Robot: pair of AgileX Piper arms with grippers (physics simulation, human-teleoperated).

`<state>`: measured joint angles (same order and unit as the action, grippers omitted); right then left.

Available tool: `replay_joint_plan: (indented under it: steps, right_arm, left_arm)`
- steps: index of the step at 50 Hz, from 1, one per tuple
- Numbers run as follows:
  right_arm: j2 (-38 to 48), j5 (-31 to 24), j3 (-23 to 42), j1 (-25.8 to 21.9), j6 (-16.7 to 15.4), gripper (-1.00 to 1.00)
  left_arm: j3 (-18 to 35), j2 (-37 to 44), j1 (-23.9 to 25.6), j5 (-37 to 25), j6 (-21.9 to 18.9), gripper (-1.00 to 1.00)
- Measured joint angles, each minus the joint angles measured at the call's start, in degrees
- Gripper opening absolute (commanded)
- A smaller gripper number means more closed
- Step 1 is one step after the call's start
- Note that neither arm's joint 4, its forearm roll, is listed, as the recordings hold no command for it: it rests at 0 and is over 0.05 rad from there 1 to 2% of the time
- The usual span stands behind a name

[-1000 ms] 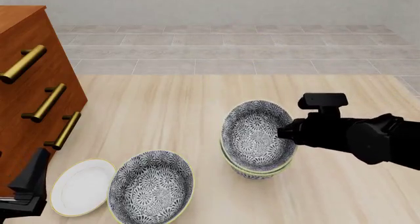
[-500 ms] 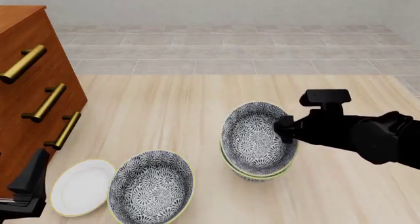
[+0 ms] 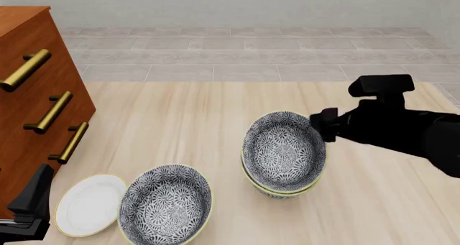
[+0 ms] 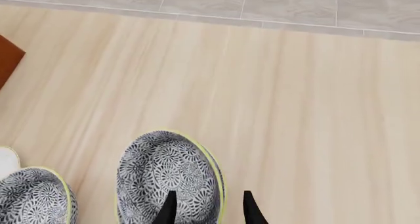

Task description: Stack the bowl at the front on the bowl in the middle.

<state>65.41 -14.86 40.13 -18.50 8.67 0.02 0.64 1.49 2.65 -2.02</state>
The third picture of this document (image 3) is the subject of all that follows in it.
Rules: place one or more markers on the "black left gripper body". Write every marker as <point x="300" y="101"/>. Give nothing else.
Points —
<point x="25" y="228"/>

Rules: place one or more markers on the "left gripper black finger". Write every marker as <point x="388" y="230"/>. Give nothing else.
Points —
<point x="34" y="191"/>

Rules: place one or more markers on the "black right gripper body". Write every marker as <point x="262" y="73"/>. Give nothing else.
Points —
<point x="325" y="127"/>

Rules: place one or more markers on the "patterned black and white bowl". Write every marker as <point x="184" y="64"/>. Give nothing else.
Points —
<point x="280" y="195"/>
<point x="284" y="153"/>
<point x="165" y="207"/>

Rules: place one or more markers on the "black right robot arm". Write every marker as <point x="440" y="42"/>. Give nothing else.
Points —
<point x="402" y="132"/>

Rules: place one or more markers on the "white plate with gold rim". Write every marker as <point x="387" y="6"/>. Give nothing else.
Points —
<point x="88" y="204"/>

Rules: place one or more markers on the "wooden cabinet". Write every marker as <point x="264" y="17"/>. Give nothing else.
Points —
<point x="25" y="115"/>

